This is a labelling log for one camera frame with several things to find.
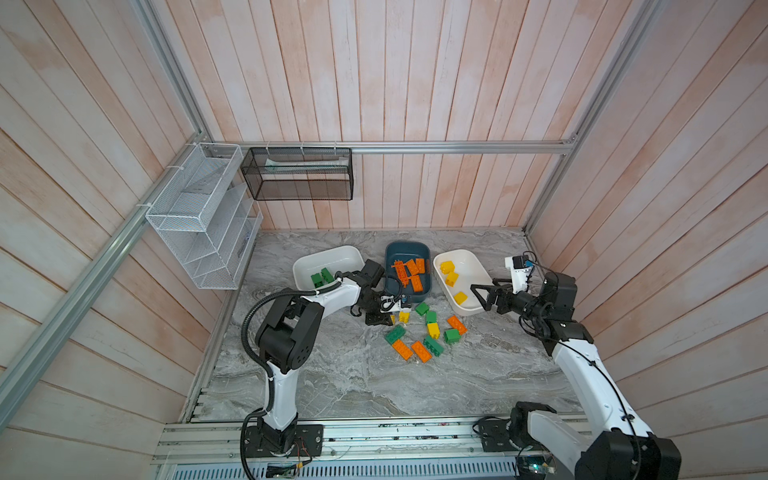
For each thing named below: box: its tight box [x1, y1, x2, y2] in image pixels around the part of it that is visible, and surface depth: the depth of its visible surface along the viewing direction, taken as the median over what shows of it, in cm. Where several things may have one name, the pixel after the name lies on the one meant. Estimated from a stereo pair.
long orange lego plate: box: [390, 260, 411, 288], surface depth 109 cm
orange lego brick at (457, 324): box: [446, 315, 468, 335], surface depth 96 cm
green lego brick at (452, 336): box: [444, 329, 460, 343], surface depth 92 cm
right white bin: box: [433, 249, 493, 316], surface depth 107 cm
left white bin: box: [292, 245, 365, 292], surface depth 108 cm
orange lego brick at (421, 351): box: [412, 340, 433, 363], surface depth 90 cm
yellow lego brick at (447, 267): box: [440, 260, 455, 275], surface depth 109 cm
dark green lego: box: [385, 324, 407, 346], surface depth 92 cm
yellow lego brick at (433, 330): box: [427, 322, 441, 339], surface depth 92 cm
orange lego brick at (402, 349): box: [391, 339, 413, 361], surface depth 90 cm
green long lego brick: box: [423, 335, 444, 357], surface depth 90 cm
